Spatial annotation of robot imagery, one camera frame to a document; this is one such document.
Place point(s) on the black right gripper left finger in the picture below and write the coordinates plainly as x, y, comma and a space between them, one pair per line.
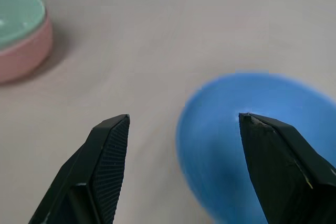
105, 166

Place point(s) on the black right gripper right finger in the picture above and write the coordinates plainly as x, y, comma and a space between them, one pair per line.
283, 171

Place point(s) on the pink bowl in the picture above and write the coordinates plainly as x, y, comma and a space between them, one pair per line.
29, 56

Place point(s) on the green bowl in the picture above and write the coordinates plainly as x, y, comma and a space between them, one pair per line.
18, 14

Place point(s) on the blue plate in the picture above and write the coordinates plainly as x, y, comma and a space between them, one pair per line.
223, 119

